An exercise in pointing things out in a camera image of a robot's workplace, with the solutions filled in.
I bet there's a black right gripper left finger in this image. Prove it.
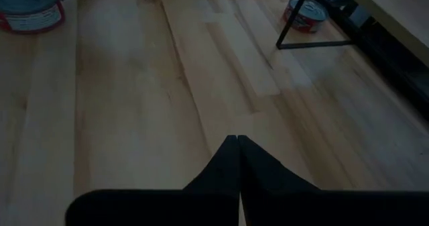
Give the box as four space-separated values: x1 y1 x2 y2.
65 135 241 226

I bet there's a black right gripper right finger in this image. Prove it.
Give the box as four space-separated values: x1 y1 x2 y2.
238 135 429 226

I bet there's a red label seafood can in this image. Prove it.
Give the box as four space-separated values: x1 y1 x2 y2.
282 0 328 34
0 0 66 35

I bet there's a wooden shelf with black legs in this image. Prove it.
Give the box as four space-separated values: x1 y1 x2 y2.
275 0 429 69

